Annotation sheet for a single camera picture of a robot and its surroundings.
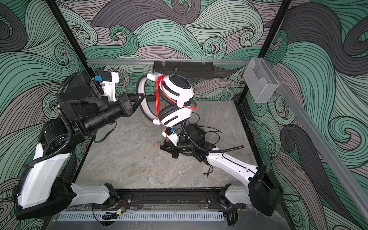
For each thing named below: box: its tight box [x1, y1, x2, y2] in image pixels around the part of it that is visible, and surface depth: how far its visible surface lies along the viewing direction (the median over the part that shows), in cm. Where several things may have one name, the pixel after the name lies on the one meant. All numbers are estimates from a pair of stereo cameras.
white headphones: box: [136, 72, 195, 128], surface depth 37 cm
